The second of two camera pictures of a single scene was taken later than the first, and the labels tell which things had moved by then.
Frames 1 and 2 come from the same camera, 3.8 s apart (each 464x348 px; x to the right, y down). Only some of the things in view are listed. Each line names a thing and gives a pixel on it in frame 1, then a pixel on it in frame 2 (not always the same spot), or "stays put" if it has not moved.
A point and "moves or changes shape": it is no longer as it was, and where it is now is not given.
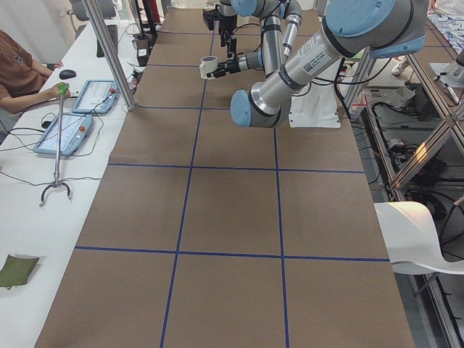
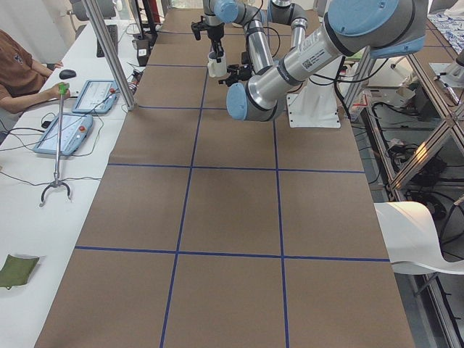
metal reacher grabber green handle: [64, 88] stays put
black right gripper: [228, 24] → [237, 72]
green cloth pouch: [17, 270] stays put
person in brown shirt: [22, 79] stays put
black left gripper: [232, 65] → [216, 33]
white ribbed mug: [209, 64] moves or changes shape
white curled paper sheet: [412, 240] stays put
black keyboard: [113, 31] stays put
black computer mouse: [67, 74] stays put
